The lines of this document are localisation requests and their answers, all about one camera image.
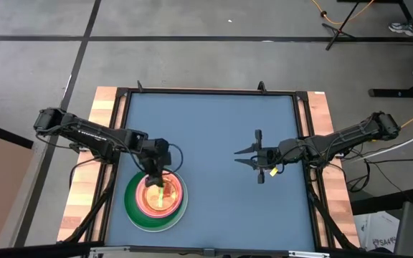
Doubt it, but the magenta plastic plate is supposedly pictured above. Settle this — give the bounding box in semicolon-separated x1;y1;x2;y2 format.
138;175;182;217

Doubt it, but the silver aluminium rail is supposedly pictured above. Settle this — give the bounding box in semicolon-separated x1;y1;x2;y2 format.
90;245;331;258

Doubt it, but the peach plastic plate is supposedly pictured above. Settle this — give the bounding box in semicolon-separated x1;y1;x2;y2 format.
135;172;186;220

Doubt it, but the black floor stand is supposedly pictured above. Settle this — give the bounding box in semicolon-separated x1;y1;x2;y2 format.
321;0;364;51

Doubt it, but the white cardboard box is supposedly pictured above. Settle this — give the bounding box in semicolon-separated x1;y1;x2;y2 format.
353;210;401;254

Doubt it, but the pale grey plastic plate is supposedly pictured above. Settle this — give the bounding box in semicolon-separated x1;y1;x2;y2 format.
123;167;189;234

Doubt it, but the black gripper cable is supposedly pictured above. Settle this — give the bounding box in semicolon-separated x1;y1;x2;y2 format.
168;143;185;173

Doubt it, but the white floor cable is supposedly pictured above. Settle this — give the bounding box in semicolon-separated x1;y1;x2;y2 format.
349;125;413;162

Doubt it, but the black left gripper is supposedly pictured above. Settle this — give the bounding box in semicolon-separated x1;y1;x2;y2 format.
140;138;174;188

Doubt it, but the black rig frame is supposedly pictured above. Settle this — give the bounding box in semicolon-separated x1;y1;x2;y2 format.
56;80;362;258

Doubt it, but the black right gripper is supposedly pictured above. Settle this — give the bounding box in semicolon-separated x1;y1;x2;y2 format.
234;129;304;184

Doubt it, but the dark green plastic plate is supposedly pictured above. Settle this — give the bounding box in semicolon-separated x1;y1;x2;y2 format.
124;171;186;230

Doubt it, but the blue table mat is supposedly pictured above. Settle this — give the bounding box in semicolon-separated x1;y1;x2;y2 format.
105;92;318;252

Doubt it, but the black desk leg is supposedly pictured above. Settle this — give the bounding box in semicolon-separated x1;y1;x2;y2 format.
367;0;413;98

